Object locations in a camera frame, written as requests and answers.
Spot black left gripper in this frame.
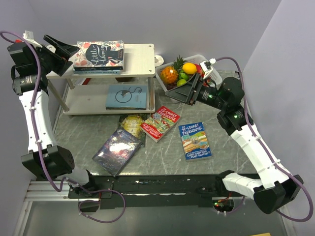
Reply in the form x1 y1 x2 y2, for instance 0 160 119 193
33 35 79 76

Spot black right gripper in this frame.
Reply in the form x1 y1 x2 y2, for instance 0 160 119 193
165 72 226 111

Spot Little Women book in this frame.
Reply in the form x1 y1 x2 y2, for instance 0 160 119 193
73 40 125 71

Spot light blue 143-Storey Treehouse book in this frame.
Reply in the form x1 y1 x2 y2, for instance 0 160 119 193
72 70 121 75

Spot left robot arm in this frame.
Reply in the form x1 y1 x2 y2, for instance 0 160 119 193
7 35 97 198

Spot green lime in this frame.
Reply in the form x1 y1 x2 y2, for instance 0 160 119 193
177 79 187 87

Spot dark grapes bunch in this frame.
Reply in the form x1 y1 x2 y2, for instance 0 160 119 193
166 83 177 90

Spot yellow lemon top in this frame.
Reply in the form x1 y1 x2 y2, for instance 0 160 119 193
182 62 197 75

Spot red strawberries pile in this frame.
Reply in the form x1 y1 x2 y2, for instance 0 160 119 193
195 64 204 77

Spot toy pineapple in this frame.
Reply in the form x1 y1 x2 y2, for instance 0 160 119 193
160 55 186 84

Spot white plastic basket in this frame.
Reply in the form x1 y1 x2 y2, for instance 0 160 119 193
156 54 223 92

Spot white two-tier shelf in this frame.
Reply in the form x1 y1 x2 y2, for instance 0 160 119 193
47 44 155 116

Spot blue 91-Storey Treehouse book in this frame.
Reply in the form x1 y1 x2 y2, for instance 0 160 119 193
179 122 212 161

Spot red 13-Storey Treehouse book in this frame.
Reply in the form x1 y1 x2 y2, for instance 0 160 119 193
140 106 181 143

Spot Alice in Wonderland book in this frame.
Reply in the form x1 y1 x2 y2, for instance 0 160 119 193
118 114 147 147

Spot light blue book with swan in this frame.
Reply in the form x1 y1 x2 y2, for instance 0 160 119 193
105 85 148 110

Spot Robinson Crusoe book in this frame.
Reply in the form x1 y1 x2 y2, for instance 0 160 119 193
92 128 142 177

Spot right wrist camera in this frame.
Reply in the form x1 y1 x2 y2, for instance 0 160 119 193
199 59 217 80

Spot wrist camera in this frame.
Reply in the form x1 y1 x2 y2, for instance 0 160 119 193
23 30 42 48
199 59 217 80

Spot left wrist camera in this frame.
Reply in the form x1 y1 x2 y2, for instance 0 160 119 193
23 30 42 48

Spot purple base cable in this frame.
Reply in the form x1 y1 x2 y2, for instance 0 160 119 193
78 189 126 224

